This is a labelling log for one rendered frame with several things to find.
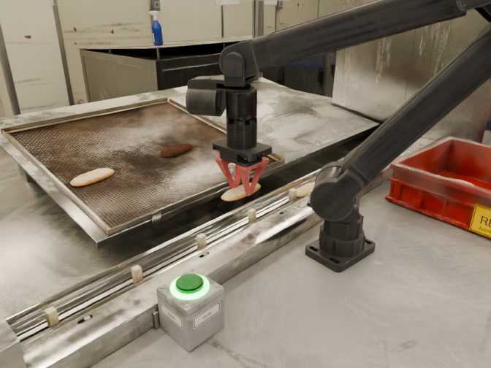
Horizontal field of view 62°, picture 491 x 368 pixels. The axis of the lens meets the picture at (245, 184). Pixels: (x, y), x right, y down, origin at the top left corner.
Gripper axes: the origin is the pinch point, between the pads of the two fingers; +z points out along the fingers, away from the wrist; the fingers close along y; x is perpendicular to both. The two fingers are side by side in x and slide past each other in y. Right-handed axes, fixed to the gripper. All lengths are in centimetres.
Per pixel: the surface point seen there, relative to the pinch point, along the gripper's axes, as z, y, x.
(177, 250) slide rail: 7.9, -1.8, -15.4
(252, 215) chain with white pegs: 6.9, 0.6, 2.4
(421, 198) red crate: 7.4, 23.0, 35.2
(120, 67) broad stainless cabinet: 7, -208, 96
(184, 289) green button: 2.3, 13.7, -25.9
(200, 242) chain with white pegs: 7.0, 0.4, -11.7
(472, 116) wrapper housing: -2, 18, 80
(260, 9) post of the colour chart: -31, -76, 91
